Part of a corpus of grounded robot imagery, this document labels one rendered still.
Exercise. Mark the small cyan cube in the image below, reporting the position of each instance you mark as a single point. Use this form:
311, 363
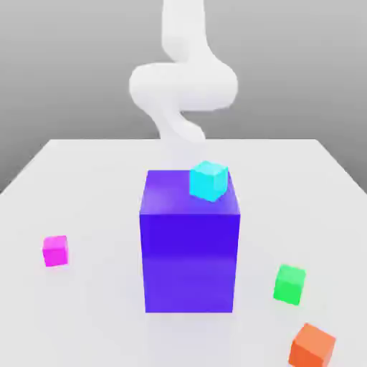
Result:
208, 183

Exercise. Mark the small orange cube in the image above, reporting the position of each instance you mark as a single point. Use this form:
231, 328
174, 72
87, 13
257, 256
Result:
311, 347

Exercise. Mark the small magenta cube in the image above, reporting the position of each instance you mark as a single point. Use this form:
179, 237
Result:
55, 252

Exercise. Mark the large purple box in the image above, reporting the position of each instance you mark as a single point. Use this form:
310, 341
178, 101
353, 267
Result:
189, 258

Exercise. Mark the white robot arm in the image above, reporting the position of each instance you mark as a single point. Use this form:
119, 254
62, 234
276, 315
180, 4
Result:
183, 86

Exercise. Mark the small green cube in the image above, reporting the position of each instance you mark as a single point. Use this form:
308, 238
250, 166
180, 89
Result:
288, 285

